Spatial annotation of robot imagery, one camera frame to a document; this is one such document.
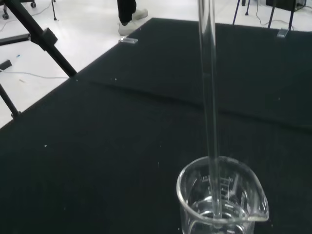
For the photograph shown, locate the black bench cloth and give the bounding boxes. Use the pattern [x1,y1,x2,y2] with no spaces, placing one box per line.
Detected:
[0,17,312,234]

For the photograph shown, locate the person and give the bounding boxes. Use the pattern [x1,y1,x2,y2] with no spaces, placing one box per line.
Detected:
[117,0,149,37]

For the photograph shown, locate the black tripod legs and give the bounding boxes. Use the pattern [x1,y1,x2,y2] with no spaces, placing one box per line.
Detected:
[267,0,295,31]

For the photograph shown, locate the black box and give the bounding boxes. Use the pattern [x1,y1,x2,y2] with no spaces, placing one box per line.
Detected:
[265,0,308,12]

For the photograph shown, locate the black chair caster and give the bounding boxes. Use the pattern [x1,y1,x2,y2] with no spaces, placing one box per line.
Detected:
[1,0,10,20]

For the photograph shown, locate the clear plastic clamp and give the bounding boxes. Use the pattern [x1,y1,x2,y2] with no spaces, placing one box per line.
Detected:
[276,28,290,39]
[118,37,139,46]

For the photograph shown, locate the thin black stand leg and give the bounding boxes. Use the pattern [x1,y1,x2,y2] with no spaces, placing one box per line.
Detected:
[50,0,59,22]

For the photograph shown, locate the black camera tripod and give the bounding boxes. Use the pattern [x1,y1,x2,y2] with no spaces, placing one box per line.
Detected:
[0,0,78,120]

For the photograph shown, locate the white floor cable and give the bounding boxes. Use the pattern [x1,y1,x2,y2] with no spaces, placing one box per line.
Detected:
[0,69,70,79]

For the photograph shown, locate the small clear glass beaker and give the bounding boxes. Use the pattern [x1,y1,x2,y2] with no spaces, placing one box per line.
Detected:
[176,156,270,234]

